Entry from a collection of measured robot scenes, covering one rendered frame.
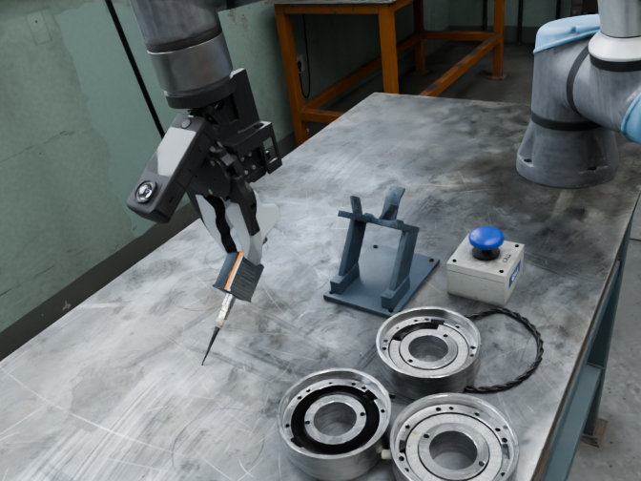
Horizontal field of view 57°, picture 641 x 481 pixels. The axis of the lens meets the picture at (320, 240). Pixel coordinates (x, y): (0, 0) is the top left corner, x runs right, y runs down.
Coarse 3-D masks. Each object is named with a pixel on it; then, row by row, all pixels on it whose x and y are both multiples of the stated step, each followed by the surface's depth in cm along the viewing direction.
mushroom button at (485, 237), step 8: (472, 232) 70; (480, 232) 69; (488, 232) 69; (496, 232) 69; (472, 240) 69; (480, 240) 68; (488, 240) 68; (496, 240) 68; (480, 248) 68; (488, 248) 68
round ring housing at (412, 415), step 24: (408, 408) 53; (432, 408) 54; (456, 408) 54; (480, 408) 53; (408, 432) 52; (432, 432) 52; (456, 432) 52; (504, 432) 51; (432, 456) 52; (480, 456) 49; (504, 456) 50; (408, 480) 47; (456, 480) 48; (504, 480) 46
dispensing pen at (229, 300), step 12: (264, 240) 72; (228, 252) 69; (228, 264) 69; (228, 276) 68; (228, 300) 68; (240, 300) 71; (228, 312) 68; (216, 324) 68; (216, 336) 68; (204, 360) 67
